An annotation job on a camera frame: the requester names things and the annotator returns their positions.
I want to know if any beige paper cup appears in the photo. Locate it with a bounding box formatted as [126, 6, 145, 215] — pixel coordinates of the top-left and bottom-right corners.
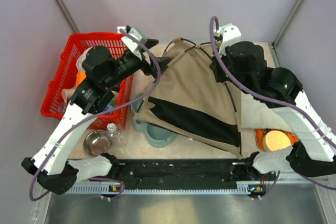
[61, 88, 76, 103]

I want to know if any pink white plastic bag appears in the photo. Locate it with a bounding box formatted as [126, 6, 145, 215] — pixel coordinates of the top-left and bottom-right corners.
[76, 52, 87, 72]

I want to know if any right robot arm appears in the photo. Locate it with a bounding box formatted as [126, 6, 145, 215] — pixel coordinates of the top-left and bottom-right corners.
[212, 41, 335, 180]

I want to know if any black tent pole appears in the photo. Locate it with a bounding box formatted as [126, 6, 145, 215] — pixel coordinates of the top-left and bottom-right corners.
[165, 37, 242, 156]
[162, 40, 212, 60]

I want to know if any blue snack packet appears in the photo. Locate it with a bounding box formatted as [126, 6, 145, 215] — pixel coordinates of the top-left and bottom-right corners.
[104, 98, 118, 111]

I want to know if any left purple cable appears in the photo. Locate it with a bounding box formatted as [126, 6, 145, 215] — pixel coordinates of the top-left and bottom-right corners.
[29, 31, 162, 201]

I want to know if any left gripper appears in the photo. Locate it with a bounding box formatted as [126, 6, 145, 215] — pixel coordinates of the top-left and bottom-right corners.
[103, 39, 172, 89]

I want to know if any red plastic basket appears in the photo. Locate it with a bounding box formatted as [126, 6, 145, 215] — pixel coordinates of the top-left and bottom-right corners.
[40, 33, 133, 130]

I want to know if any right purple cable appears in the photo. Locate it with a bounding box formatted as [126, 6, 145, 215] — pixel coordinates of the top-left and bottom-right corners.
[208, 16, 336, 190]

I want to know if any steel bowl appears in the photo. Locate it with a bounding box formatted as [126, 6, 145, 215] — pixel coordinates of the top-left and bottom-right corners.
[83, 130, 112, 157]

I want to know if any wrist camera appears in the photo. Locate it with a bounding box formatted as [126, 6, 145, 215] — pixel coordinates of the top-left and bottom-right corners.
[214, 23, 242, 55]
[117, 26, 148, 59]

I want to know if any clear plastic bottle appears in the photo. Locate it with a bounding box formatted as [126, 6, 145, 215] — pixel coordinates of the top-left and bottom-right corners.
[107, 123, 127, 147]

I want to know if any orange cardboard box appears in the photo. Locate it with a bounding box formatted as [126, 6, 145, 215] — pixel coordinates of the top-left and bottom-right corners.
[75, 71, 86, 88]

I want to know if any beige fabric pet tent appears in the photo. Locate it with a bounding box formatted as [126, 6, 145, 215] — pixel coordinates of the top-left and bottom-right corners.
[131, 37, 246, 159]

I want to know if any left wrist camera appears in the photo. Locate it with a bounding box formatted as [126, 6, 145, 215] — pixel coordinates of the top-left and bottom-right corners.
[117, 26, 148, 59]

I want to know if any white fluffy cushion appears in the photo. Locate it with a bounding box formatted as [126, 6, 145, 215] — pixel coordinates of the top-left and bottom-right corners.
[241, 93, 292, 132]

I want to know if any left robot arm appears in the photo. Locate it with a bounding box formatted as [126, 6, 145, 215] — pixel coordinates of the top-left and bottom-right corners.
[21, 38, 167, 195]

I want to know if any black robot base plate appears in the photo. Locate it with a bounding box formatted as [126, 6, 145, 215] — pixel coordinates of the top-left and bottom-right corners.
[104, 158, 276, 190]

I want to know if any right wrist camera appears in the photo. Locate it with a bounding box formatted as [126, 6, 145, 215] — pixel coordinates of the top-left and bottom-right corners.
[214, 23, 242, 55]

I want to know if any grey-green double pet bowl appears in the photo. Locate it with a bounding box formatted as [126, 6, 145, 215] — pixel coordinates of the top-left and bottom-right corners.
[130, 98, 177, 148]

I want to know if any purple cable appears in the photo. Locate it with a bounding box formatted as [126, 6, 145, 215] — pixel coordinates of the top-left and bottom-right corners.
[208, 16, 336, 190]
[29, 31, 162, 201]

